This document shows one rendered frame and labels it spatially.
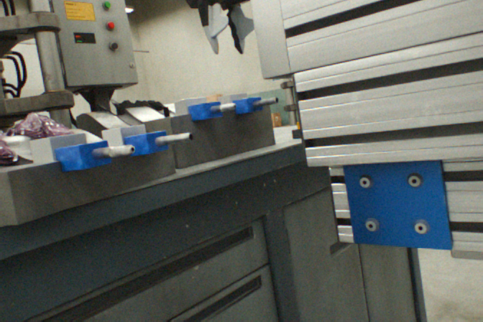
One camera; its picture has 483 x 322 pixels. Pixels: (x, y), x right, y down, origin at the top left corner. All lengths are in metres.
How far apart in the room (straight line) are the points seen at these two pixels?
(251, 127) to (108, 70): 0.93
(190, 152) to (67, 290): 0.28
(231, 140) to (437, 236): 0.45
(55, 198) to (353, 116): 0.32
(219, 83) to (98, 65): 7.14
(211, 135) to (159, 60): 9.12
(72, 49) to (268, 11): 1.25
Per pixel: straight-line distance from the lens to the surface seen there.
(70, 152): 0.47
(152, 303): 0.66
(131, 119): 0.93
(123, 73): 1.65
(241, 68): 8.35
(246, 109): 0.75
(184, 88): 9.30
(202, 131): 0.71
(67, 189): 0.48
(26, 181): 0.46
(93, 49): 1.62
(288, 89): 4.93
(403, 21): 0.34
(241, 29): 0.83
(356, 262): 1.12
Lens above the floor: 0.87
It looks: 4 degrees down
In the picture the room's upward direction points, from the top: 9 degrees counter-clockwise
